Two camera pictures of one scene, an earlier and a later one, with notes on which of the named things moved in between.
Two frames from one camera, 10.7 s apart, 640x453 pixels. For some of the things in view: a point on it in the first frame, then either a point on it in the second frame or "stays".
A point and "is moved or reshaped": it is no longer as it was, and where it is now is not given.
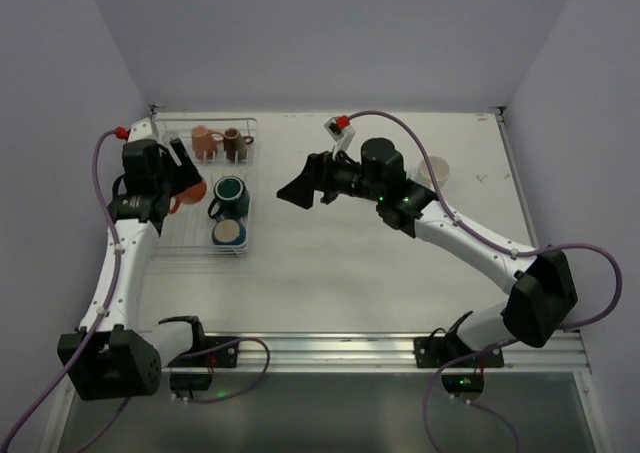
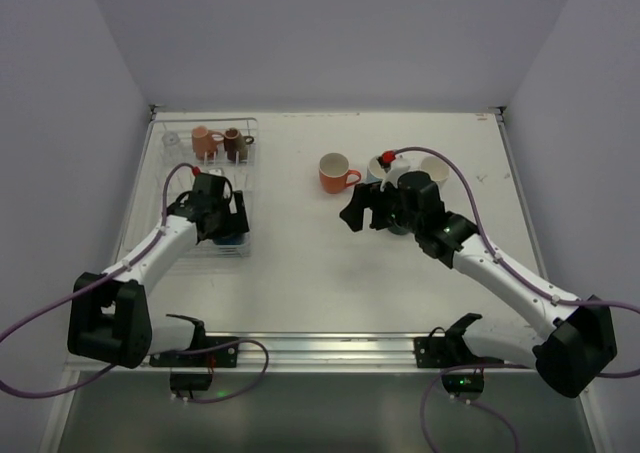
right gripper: [325, 178] → [377, 211]
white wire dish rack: [223, 153] stays
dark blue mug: [229, 232] stays
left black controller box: [190, 382] stays
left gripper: [175, 168] → [232, 221]
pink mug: [205, 141] stays
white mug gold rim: [440, 170] stays
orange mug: [190, 195] is moved or reshaped
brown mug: [235, 145] stays
